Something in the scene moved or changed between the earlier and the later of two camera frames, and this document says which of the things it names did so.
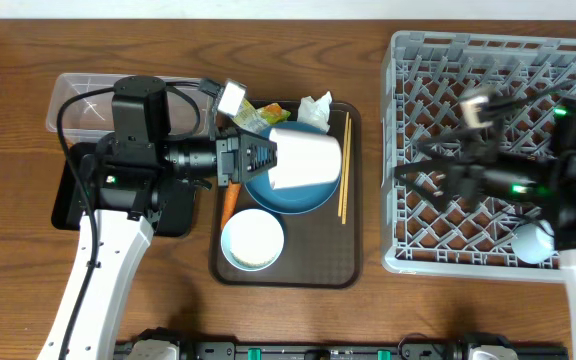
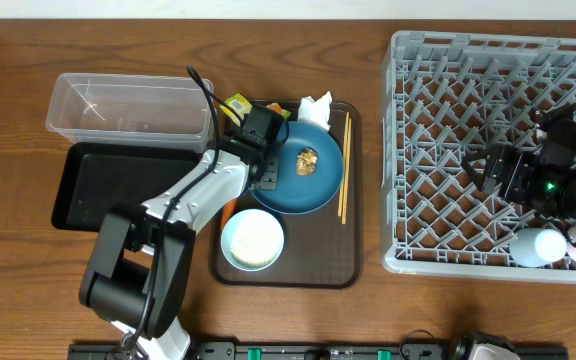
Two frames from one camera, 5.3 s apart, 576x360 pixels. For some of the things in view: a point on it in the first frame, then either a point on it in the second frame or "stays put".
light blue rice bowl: x=252 y=240 stays put
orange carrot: x=230 y=201 stays put
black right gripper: x=471 y=170 to x=500 y=155
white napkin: x=315 y=113 stays put
